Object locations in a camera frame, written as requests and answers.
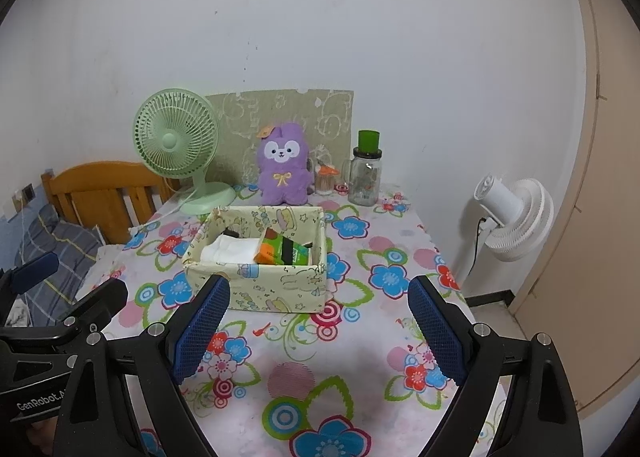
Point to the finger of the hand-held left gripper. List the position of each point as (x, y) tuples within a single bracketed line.
[(100, 304), (35, 268)]

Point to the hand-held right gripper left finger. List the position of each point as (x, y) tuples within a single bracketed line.
[(200, 332)]

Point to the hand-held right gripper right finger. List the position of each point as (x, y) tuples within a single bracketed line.
[(437, 332)]

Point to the yellow-green cartoon storage box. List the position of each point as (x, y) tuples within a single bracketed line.
[(280, 292)]

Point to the pink white tissue pack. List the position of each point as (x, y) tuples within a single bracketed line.
[(242, 251)]

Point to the green orange tissue packet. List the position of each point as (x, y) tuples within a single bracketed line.
[(267, 252)]

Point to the grey plaid pillow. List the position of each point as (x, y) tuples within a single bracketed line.
[(55, 247)]

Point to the floral tablecloth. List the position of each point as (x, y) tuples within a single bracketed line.
[(350, 337)]

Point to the wooden chair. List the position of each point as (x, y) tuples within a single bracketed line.
[(100, 182)]

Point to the white standing fan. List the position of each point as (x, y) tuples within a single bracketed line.
[(510, 207)]

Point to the purple plush toy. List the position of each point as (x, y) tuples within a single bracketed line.
[(282, 177)]

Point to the green desk fan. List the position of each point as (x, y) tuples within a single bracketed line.
[(170, 142)]

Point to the toothpick jar with orange lid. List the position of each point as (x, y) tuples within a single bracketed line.
[(325, 182)]

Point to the beige door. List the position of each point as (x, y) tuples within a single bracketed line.
[(600, 237)]

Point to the green plastic cup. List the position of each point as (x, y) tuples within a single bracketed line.
[(368, 141)]

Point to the cartoon patterned board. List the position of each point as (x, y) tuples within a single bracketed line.
[(300, 107)]

